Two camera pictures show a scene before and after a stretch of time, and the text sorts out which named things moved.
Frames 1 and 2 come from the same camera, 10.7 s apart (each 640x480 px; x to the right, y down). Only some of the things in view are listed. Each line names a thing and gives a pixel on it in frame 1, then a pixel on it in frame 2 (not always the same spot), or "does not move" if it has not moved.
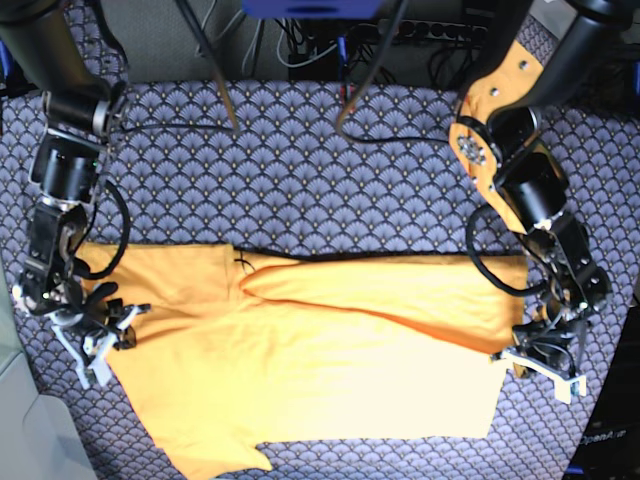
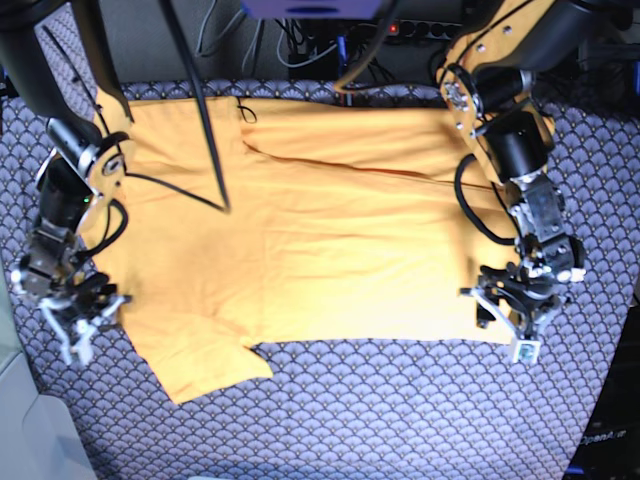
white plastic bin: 39,437 does not move
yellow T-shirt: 234,347 -> 238,224
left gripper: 86,323 does not move
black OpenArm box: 610,448 does not move
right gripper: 549,346 -> 521,294
